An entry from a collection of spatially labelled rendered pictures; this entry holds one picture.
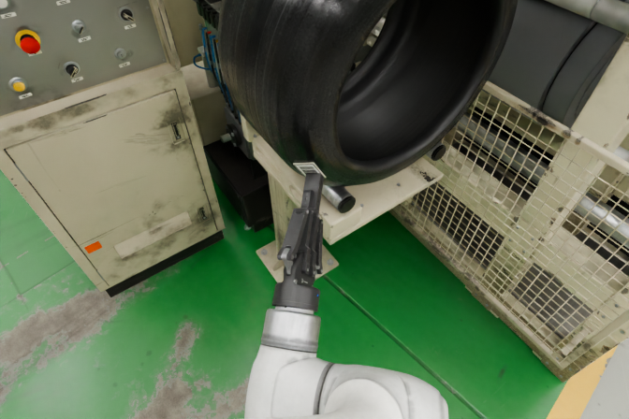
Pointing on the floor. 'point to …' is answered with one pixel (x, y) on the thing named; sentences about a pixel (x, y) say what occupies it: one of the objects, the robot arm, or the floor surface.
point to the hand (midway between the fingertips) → (312, 193)
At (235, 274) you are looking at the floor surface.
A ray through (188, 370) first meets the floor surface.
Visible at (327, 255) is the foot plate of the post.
